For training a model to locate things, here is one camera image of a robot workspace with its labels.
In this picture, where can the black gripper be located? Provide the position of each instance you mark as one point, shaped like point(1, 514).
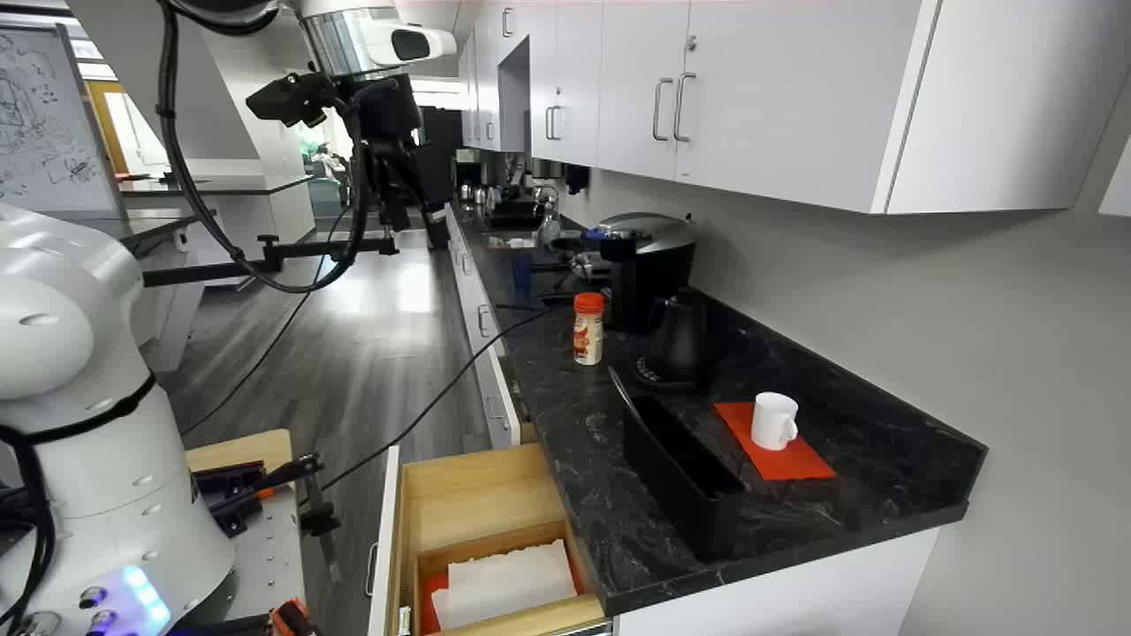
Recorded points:
point(386, 125)

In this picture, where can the open wooden drawer white front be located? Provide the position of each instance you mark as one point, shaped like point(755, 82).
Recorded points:
point(472, 482)

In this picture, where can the white background counter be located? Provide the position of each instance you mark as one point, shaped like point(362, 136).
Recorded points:
point(254, 205)

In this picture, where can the blue item on coffee maker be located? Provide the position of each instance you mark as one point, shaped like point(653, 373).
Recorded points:
point(607, 241)

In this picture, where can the creamer bottle red lid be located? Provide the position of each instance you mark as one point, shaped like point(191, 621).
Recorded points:
point(588, 339)

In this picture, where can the black coffee maker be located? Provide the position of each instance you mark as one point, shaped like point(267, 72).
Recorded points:
point(659, 268)

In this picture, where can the small wooden board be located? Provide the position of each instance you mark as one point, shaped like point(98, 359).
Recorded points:
point(249, 447)

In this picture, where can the black gooseneck kettle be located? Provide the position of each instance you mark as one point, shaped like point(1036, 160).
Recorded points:
point(675, 340)

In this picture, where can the black clamp with plug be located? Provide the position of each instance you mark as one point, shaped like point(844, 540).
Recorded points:
point(234, 490)

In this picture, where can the wooden organizer tray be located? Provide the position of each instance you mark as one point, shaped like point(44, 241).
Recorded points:
point(497, 540)

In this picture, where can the whiteboard with drawings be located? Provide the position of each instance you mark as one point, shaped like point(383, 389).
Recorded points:
point(40, 117)

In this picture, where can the red tray liner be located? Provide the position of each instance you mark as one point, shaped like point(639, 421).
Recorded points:
point(434, 591)

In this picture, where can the white napkin stack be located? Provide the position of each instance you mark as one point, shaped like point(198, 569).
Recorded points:
point(508, 586)

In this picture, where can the grey robot mounting table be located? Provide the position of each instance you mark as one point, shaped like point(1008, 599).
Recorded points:
point(267, 566)

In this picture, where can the white upper cabinets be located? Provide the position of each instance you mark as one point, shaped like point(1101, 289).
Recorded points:
point(801, 82)

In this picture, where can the white ceramic mug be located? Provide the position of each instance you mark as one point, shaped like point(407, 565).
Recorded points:
point(774, 425)

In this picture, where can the red rectangular mat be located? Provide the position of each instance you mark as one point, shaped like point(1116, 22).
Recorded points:
point(801, 461)

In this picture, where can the white lower cabinet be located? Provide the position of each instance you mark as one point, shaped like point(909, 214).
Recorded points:
point(801, 589)

